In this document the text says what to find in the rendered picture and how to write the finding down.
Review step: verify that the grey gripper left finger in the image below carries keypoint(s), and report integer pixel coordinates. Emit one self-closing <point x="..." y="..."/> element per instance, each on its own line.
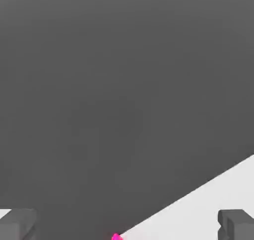
<point x="15" y="225"/>

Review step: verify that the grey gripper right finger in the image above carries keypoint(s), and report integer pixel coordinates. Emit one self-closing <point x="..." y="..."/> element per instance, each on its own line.
<point x="236" y="226"/>

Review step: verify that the small magenta cube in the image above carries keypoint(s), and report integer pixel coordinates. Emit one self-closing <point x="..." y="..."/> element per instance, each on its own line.
<point x="116" y="237"/>

